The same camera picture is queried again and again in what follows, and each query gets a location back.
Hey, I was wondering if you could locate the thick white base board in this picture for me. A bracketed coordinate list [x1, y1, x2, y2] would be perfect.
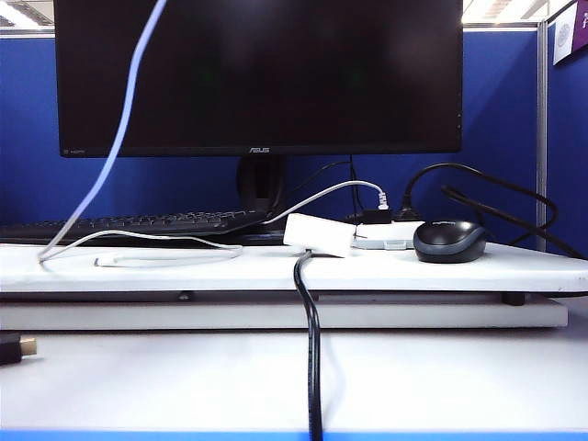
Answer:
[0, 297, 571, 332]

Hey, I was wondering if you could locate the white cable with white plug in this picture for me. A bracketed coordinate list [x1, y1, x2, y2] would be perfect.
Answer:
[264, 179, 391, 226]

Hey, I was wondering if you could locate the thin black monitor cable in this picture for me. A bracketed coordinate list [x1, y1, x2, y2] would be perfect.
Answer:
[284, 154, 365, 222]

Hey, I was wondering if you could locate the black plugged-in adapter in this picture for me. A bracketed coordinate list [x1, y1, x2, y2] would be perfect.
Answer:
[360, 208, 394, 227]

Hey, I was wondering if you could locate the large white riser board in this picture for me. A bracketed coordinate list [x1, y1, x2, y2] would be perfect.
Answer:
[0, 242, 588, 296]

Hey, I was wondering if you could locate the white Type-C charging cable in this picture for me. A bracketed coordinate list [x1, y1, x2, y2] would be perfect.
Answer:
[38, 0, 244, 274]

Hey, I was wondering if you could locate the thick black cable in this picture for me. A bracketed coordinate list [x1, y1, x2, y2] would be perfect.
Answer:
[440, 184, 587, 261]

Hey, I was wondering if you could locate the white power strip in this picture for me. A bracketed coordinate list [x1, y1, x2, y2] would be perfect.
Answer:
[351, 220, 426, 252]

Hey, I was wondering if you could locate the black HDMI plug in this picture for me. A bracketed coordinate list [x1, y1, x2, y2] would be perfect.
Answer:
[0, 334, 39, 367]

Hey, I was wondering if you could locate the black monitor stand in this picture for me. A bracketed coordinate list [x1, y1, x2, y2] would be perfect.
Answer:
[235, 155, 288, 217]

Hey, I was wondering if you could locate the black ASUS computer monitor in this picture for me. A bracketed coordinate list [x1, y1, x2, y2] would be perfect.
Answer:
[53, 0, 464, 159]

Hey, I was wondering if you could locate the white 65W charging brick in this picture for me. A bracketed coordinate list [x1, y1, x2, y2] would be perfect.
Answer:
[282, 212, 354, 258]

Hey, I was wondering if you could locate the silver partition post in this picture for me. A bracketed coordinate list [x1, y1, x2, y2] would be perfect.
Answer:
[536, 19, 550, 254]

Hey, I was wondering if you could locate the black and grey mouse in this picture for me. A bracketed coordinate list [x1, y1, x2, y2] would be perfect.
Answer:
[412, 219, 489, 266]

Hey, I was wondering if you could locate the white and purple poster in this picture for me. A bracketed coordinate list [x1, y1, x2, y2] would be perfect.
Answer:
[551, 0, 588, 67]

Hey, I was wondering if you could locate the black cable with silver plug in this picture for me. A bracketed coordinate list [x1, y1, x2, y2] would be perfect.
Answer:
[293, 247, 325, 441]

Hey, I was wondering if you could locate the black power cable with plug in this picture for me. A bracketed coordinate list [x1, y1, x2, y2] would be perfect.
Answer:
[401, 162, 560, 250]

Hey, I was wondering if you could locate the black computer keyboard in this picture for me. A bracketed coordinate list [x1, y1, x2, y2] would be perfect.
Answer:
[0, 209, 273, 245]

